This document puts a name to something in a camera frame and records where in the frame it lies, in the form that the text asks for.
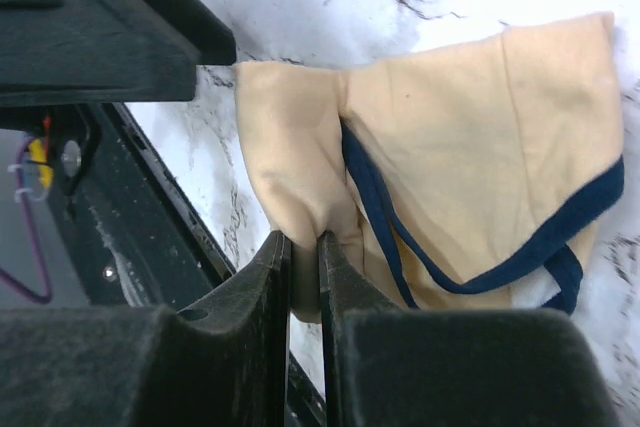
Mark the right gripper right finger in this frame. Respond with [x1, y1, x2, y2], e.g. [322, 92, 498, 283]
[318, 233, 618, 427]

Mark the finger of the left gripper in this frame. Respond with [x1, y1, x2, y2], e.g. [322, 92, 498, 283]
[1, 0, 236, 107]

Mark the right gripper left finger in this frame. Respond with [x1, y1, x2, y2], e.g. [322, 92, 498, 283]
[1, 232, 291, 426]

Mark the beige underwear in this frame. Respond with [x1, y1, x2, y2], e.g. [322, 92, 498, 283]
[235, 12, 624, 322]

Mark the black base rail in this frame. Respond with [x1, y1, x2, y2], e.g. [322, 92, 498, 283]
[49, 104, 325, 426]

